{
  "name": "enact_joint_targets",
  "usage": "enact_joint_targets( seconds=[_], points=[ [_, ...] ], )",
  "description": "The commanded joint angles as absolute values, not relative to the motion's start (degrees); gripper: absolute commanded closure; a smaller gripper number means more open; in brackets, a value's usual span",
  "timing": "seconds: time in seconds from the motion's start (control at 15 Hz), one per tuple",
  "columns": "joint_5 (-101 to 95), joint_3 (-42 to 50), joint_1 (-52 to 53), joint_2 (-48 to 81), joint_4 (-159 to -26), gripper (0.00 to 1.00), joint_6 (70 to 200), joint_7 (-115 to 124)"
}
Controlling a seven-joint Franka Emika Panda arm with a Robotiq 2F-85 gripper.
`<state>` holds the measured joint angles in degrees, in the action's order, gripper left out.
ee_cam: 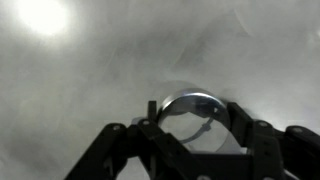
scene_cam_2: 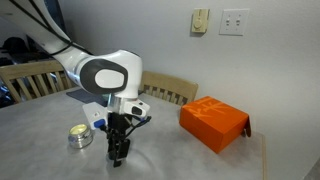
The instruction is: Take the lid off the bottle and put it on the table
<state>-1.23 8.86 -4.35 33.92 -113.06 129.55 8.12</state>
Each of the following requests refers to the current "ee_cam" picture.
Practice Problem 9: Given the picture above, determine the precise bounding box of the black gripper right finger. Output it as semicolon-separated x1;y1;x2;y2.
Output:
227;101;320;180

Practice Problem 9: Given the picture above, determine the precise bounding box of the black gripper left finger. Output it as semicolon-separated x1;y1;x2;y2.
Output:
63;100;208;180

